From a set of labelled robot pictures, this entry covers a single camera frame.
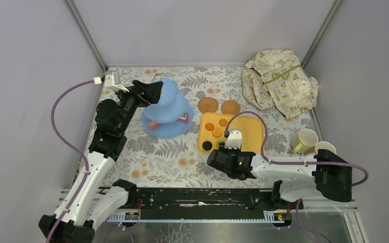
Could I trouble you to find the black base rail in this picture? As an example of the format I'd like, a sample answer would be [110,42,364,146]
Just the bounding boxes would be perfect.
[120,187,303,211]

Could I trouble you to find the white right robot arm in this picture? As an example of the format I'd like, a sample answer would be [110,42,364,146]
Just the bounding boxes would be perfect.
[207,148,352,209]

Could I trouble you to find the pink paper cup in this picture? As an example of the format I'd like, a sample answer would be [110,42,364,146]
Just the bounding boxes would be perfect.
[314,141,337,154]

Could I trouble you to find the green paper cup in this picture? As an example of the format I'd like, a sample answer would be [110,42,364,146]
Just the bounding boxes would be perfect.
[292,128,319,154]

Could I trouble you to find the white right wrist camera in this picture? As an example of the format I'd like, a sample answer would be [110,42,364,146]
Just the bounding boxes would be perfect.
[224,129,242,149]

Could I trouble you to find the woven rattan coaster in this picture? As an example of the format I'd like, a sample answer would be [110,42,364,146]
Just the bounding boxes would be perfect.
[198,97,218,113]
[221,100,241,115]

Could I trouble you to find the orange round cookie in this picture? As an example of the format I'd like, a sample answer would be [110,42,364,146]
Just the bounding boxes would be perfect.
[205,123,215,131]

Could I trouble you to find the black round cookie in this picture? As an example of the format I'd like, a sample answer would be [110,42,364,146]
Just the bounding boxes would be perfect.
[202,141,213,151]

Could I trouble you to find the orange flower cookie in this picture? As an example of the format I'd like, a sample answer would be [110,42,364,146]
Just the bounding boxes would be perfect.
[219,119,228,128]

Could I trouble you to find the pink cake slice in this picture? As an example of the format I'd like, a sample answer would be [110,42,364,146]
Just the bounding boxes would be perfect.
[147,120,160,130]

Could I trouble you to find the blue three-tier cake stand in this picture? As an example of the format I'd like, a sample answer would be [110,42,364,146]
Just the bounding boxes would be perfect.
[140,77,194,139]

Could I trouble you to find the orange waffle cookie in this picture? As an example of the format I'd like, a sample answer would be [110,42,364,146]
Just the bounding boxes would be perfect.
[212,128,223,138]

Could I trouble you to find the green round macaron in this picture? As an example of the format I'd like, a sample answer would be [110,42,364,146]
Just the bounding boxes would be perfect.
[216,140,225,149]

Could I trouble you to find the purple cake slice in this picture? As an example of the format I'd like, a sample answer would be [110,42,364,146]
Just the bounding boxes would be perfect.
[177,112,189,124]

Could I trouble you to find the floral tablecloth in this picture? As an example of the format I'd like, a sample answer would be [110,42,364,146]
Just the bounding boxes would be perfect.
[102,67,314,188]

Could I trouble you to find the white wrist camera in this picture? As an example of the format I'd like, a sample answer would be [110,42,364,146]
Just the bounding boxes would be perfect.
[93,70,130,93]
[224,129,242,149]

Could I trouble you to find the printed cloth bag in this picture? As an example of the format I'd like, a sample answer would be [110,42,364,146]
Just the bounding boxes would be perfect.
[241,50,319,119]

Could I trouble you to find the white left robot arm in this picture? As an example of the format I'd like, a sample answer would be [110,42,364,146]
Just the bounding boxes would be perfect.
[38,77,164,242]

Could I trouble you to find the yellow serving tray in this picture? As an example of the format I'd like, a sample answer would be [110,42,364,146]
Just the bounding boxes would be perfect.
[198,112,264,154]

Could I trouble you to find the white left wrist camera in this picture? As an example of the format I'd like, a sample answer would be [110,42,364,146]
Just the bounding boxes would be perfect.
[93,70,130,93]

